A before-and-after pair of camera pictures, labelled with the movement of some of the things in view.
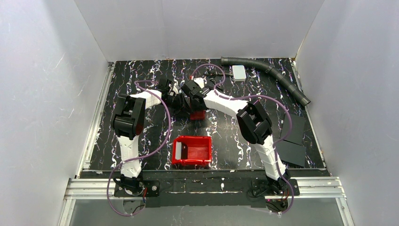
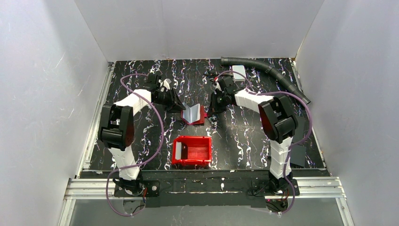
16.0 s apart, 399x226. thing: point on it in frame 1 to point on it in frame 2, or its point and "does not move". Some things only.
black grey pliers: [211, 75] does not move
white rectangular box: [239, 73] does not move
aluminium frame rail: [81, 187] does not move
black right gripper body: [195, 104] to [216, 101]
